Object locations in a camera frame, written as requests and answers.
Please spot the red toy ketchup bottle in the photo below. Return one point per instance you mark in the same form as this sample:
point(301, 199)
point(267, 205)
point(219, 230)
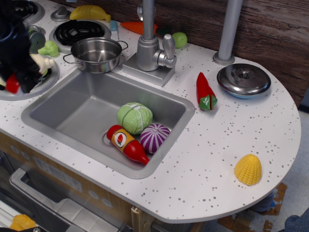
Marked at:
point(127, 144)

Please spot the yellow object bottom left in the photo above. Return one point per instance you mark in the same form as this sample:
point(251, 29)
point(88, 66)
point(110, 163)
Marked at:
point(22, 222)

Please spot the silver stove knob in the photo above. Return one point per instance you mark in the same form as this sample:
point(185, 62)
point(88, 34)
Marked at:
point(62, 14)

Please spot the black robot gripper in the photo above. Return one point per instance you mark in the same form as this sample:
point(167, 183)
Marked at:
point(14, 53)

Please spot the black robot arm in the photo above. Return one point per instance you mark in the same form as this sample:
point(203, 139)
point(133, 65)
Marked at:
point(14, 47)

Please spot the yellow toy banana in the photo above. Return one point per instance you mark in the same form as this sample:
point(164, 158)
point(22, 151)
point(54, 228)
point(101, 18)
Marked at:
point(90, 12)

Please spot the black coil burner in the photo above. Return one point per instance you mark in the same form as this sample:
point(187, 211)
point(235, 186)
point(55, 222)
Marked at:
point(66, 34)
point(31, 12)

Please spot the cream toy detergent bottle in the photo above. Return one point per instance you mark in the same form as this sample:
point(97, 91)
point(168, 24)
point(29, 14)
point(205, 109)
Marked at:
point(43, 62)

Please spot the green toy can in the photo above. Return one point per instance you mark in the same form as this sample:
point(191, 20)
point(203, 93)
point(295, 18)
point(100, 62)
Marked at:
point(37, 41)

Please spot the green toy cabbage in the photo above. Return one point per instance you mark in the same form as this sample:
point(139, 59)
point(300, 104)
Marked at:
point(134, 117)

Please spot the red and white toy sushi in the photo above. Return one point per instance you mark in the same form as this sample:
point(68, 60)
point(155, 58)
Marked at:
point(12, 84)

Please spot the red toy chili pepper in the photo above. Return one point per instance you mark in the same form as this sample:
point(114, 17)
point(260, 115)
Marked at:
point(206, 98)

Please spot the purple toy onion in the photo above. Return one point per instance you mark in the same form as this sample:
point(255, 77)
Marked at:
point(153, 137)

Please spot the yellow toy corn piece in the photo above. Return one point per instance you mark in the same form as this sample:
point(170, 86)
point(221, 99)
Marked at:
point(248, 170)

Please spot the black coil burner top left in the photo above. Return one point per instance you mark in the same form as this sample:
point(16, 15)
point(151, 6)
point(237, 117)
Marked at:
point(31, 12)

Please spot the small steel pan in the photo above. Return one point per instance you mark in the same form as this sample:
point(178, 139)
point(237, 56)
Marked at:
point(96, 55)

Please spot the steel pot lid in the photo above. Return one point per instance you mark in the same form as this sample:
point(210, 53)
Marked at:
point(245, 76)

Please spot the green toy broccoli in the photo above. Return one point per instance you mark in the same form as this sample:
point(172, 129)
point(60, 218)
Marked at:
point(50, 48)

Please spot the black coil burner centre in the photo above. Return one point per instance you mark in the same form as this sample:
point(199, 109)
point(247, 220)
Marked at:
point(66, 34)

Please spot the grey toy sink basin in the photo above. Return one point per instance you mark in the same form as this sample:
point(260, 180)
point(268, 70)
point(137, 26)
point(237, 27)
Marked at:
point(80, 109)

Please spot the orange toy carrot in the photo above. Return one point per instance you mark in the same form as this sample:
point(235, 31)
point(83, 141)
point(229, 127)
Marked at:
point(137, 27)

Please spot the green toy lime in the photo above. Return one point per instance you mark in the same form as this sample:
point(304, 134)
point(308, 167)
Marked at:
point(180, 39)

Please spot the grey vertical pole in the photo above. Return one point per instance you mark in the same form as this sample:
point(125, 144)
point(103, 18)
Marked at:
point(224, 55)

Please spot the blue handled toy knife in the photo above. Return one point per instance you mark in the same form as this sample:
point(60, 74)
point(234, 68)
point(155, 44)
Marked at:
point(114, 30)

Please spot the front left stove burner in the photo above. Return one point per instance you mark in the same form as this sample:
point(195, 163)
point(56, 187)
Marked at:
point(48, 81)

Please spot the grey oven door handle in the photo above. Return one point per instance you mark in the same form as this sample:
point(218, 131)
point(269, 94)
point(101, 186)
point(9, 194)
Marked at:
point(64, 215)

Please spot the silver toy faucet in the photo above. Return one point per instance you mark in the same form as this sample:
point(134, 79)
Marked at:
point(150, 63)

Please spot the light blue plate under lid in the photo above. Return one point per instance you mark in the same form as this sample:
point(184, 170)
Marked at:
point(239, 93)

